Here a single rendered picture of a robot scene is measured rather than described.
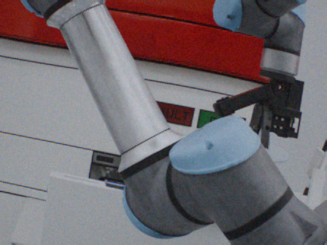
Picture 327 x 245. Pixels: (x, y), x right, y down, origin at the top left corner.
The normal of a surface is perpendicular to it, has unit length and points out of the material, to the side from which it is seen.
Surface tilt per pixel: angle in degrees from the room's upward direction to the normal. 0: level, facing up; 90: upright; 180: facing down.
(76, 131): 90
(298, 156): 90
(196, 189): 124
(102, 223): 90
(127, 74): 68
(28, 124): 90
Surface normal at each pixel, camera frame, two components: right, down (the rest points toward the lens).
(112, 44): 0.48, -0.25
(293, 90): 0.15, 0.08
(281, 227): 0.03, -0.26
